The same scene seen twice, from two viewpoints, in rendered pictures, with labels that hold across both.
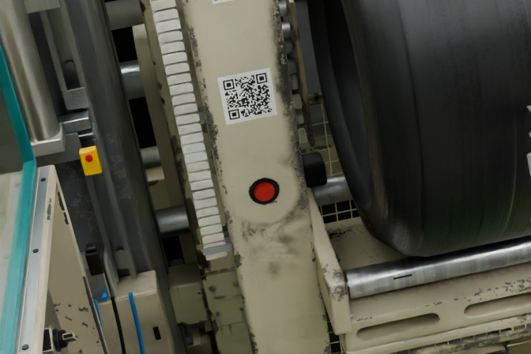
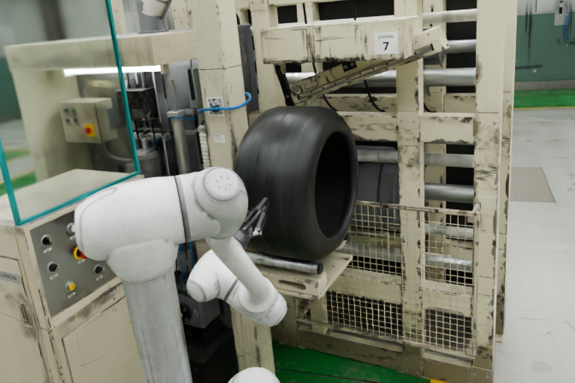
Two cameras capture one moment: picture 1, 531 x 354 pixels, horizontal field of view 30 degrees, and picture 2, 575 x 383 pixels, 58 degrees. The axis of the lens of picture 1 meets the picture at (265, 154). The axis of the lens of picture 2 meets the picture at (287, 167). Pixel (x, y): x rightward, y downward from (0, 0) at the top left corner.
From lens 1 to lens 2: 1.34 m
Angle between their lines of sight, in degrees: 32
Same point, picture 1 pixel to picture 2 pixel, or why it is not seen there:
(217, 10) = (216, 144)
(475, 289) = (284, 274)
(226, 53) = (218, 159)
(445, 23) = (250, 162)
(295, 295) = not seen: hidden behind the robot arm
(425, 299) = (267, 271)
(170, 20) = (204, 144)
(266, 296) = not seen: hidden behind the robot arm
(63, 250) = not seen: hidden behind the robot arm
